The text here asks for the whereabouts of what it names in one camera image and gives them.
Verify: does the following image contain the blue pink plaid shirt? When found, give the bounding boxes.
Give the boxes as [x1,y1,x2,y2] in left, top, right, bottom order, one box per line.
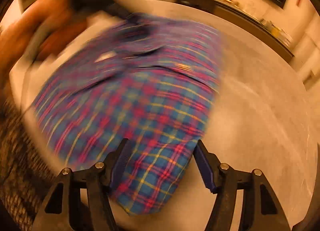
[32,14,221,215]

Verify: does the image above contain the person's left hand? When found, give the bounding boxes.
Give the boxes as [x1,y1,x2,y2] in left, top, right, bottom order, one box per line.
[0,0,89,72]

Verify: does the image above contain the patterned dark knit garment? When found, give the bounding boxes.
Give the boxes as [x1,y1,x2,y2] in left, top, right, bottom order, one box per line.
[1,98,55,230]

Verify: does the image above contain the long grey wall sideboard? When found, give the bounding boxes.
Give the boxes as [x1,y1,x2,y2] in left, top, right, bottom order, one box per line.
[159,0,293,64]

